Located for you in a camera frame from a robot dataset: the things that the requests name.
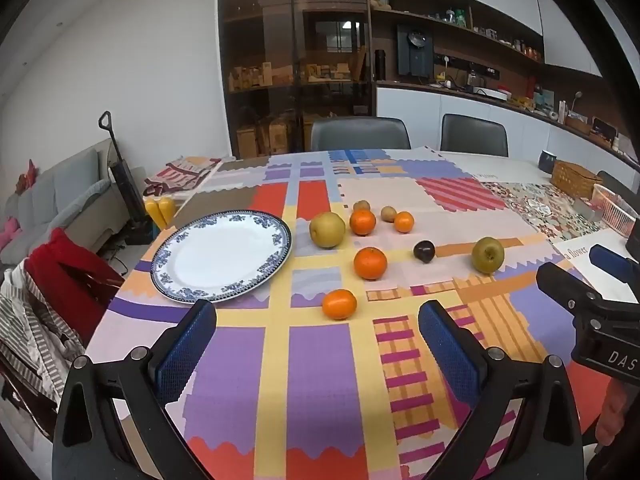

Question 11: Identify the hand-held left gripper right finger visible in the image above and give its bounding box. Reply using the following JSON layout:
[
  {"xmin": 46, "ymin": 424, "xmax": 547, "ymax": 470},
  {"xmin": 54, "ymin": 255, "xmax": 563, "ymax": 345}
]
[{"xmin": 417, "ymin": 300, "xmax": 583, "ymax": 480}]

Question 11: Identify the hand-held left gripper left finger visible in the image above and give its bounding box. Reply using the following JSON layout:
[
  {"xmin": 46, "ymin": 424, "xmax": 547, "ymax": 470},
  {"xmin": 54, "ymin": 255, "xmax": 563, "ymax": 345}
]
[{"xmin": 52, "ymin": 299, "xmax": 226, "ymax": 480}]

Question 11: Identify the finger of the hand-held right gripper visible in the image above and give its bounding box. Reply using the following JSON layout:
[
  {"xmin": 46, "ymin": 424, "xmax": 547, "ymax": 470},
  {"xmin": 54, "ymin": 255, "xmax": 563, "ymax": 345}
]
[
  {"xmin": 588, "ymin": 243, "xmax": 640, "ymax": 292},
  {"xmin": 536, "ymin": 262, "xmax": 640, "ymax": 321}
]

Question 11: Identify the olive brown pear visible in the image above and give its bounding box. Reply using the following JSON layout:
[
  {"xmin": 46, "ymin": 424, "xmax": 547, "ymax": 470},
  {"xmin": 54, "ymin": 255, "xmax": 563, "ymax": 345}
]
[{"xmin": 471, "ymin": 236, "xmax": 505, "ymax": 275}]

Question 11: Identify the blue patterned white plate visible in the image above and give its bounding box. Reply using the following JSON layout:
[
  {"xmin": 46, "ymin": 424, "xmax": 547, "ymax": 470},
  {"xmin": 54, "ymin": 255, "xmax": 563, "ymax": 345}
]
[{"xmin": 150, "ymin": 210, "xmax": 292, "ymax": 304}]

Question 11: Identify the yellow pear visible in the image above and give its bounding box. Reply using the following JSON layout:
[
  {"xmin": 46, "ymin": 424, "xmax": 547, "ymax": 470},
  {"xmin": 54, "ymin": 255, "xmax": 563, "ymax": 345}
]
[{"xmin": 308, "ymin": 212, "xmax": 347, "ymax": 249}]

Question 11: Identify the person's right hand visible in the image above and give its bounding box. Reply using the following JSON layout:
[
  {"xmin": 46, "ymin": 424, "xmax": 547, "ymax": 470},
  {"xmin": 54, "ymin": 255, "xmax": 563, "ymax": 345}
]
[{"xmin": 595, "ymin": 377, "xmax": 629, "ymax": 447}]

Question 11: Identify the white printed mat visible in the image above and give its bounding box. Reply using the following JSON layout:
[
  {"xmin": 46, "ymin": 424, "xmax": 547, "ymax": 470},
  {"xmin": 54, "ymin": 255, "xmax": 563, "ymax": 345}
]
[{"xmin": 551, "ymin": 229, "xmax": 628, "ymax": 306}]

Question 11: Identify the pink plastic basket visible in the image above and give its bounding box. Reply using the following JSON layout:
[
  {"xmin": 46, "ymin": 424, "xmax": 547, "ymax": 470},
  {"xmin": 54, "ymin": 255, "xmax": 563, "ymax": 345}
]
[{"xmin": 592, "ymin": 183, "xmax": 640, "ymax": 237}]

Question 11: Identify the tile patterned cloth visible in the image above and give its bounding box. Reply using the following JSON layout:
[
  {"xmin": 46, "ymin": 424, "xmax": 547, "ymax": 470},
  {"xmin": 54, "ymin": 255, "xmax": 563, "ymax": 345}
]
[{"xmin": 482, "ymin": 181, "xmax": 608, "ymax": 243}]

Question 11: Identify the wicker basket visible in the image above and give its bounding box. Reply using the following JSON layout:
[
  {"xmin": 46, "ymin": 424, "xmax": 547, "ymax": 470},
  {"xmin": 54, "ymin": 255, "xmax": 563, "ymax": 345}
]
[{"xmin": 550, "ymin": 160, "xmax": 604, "ymax": 199}]

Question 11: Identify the colourful patchwork tablecloth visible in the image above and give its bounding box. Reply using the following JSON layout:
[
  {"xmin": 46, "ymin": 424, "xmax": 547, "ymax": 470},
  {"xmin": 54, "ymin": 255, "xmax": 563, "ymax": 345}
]
[{"xmin": 85, "ymin": 147, "xmax": 601, "ymax": 480}]

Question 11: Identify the yellow rounded object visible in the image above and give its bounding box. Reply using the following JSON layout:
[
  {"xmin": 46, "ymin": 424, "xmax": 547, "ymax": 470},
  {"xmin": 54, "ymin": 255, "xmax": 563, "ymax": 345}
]
[{"xmin": 144, "ymin": 197, "xmax": 175, "ymax": 229}]

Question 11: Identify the red cloth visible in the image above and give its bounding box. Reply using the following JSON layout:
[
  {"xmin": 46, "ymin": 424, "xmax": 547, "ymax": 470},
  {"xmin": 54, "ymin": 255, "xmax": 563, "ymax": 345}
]
[{"xmin": 25, "ymin": 227, "xmax": 126, "ymax": 333}]

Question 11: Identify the pile of striped cloths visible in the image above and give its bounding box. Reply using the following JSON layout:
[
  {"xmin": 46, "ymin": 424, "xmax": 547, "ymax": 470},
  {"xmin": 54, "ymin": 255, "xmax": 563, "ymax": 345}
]
[{"xmin": 0, "ymin": 264, "xmax": 88, "ymax": 436}]

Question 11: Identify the grey chair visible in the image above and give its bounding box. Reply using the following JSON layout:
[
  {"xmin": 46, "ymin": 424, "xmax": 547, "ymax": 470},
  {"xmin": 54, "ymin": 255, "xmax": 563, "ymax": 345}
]
[
  {"xmin": 440, "ymin": 113, "xmax": 510, "ymax": 157},
  {"xmin": 310, "ymin": 117, "xmax": 412, "ymax": 152}
]

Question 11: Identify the folded striped cloth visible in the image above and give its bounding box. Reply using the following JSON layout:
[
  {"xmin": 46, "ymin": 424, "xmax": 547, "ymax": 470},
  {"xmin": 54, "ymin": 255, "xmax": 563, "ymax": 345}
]
[{"xmin": 144, "ymin": 156, "xmax": 222, "ymax": 197}]

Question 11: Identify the black upright vacuum cleaner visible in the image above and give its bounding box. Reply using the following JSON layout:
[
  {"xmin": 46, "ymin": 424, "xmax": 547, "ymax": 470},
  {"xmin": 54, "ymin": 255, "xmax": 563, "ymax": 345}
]
[{"xmin": 98, "ymin": 111, "xmax": 152, "ymax": 246}]

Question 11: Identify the grey sofa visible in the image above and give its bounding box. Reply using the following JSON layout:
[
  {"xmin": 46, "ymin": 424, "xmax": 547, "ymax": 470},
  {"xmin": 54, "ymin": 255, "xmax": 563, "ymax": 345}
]
[{"xmin": 0, "ymin": 141, "xmax": 121, "ymax": 266}]

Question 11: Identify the pink plush toy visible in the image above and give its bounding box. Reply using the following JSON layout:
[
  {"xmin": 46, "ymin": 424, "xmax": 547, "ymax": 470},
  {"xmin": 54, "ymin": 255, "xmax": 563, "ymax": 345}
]
[{"xmin": 0, "ymin": 216, "xmax": 24, "ymax": 252}]

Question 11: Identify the red plush toy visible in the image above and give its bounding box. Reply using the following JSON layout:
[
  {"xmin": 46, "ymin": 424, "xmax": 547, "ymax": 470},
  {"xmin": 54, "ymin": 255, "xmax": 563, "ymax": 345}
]
[{"xmin": 15, "ymin": 159, "xmax": 40, "ymax": 195}]

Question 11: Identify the dark glass cabinet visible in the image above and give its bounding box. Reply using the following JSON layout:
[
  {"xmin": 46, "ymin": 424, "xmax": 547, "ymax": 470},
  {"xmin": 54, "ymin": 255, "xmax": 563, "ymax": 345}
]
[{"xmin": 217, "ymin": 0, "xmax": 375, "ymax": 159}]

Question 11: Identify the black wall appliance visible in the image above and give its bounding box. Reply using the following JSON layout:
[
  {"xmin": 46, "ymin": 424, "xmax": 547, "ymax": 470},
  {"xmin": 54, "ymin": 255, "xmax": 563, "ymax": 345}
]
[{"xmin": 397, "ymin": 23, "xmax": 434, "ymax": 79}]

